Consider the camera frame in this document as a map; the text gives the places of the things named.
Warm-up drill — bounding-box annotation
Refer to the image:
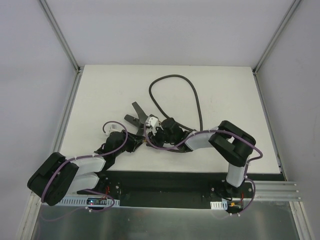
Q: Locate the black corrugated shower hose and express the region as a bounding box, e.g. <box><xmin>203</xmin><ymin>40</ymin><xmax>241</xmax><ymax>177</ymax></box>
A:
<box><xmin>149</xmin><ymin>74</ymin><xmax>204</xmax><ymax>153</ymax></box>

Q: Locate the dark grey faucet mixer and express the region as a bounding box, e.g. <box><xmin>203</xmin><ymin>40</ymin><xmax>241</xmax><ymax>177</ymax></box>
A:
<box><xmin>124</xmin><ymin>101</ymin><xmax>154</xmax><ymax>136</ymax></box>

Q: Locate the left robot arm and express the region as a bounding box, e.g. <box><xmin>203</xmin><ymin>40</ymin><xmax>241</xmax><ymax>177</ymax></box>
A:
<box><xmin>27</xmin><ymin>130</ymin><xmax>145</xmax><ymax>206</ymax></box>

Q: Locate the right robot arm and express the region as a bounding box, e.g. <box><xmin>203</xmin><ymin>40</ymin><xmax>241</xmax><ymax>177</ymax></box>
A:
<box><xmin>143</xmin><ymin>117</ymin><xmax>257</xmax><ymax>198</ymax></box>

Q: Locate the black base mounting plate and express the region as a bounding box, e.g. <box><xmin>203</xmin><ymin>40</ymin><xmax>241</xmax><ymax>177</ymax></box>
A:
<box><xmin>90</xmin><ymin>170</ymin><xmax>255</xmax><ymax>210</ymax></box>

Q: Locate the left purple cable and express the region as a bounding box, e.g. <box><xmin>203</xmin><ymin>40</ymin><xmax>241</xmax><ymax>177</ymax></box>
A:
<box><xmin>39</xmin><ymin>121</ymin><xmax>130</xmax><ymax>222</ymax></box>

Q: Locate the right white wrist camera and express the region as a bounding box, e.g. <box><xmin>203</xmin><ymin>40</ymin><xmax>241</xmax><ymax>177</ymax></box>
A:
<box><xmin>145</xmin><ymin>116</ymin><xmax>160</xmax><ymax>133</ymax></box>

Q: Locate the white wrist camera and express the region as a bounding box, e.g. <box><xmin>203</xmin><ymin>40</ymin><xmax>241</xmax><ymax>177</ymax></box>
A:
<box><xmin>145</xmin><ymin>116</ymin><xmax>160</xmax><ymax>133</ymax></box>
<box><xmin>105</xmin><ymin>124</ymin><xmax>118</xmax><ymax>136</ymax></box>

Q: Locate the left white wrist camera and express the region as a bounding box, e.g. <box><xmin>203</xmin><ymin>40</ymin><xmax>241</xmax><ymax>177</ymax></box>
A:
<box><xmin>105</xmin><ymin>124</ymin><xmax>118</xmax><ymax>136</ymax></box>

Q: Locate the left white cable duct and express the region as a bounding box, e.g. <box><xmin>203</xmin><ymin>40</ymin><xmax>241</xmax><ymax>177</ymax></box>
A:
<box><xmin>56</xmin><ymin>196</ymin><xmax>120</xmax><ymax>208</ymax></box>

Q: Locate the white cable duct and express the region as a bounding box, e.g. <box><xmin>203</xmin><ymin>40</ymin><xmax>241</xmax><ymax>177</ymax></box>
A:
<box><xmin>56</xmin><ymin>196</ymin><xmax>120</xmax><ymax>208</ymax></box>
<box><xmin>210</xmin><ymin>199</ymin><xmax>244</xmax><ymax>211</ymax></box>

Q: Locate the right white cable duct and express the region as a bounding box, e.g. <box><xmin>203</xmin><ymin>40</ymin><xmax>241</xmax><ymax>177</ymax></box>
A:
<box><xmin>210</xmin><ymin>199</ymin><xmax>244</xmax><ymax>211</ymax></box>

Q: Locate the front aluminium rail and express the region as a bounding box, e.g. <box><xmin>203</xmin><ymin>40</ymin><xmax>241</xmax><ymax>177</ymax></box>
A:
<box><xmin>249</xmin><ymin>181</ymin><xmax>302</xmax><ymax>201</ymax></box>

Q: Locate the left aluminium frame post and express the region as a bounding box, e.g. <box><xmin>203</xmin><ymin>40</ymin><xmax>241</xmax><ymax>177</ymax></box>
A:
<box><xmin>37</xmin><ymin>0</ymin><xmax>81</xmax><ymax>73</ymax></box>

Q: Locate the aluminium frame post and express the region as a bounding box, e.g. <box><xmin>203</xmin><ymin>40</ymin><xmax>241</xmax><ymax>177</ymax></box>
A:
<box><xmin>37</xmin><ymin>0</ymin><xmax>81</xmax><ymax>73</ymax></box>
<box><xmin>252</xmin><ymin>0</ymin><xmax>303</xmax><ymax>76</ymax></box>

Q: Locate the right aluminium frame post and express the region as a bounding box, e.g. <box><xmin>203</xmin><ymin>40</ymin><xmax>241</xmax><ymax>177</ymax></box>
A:
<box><xmin>252</xmin><ymin>0</ymin><xmax>303</xmax><ymax>76</ymax></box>

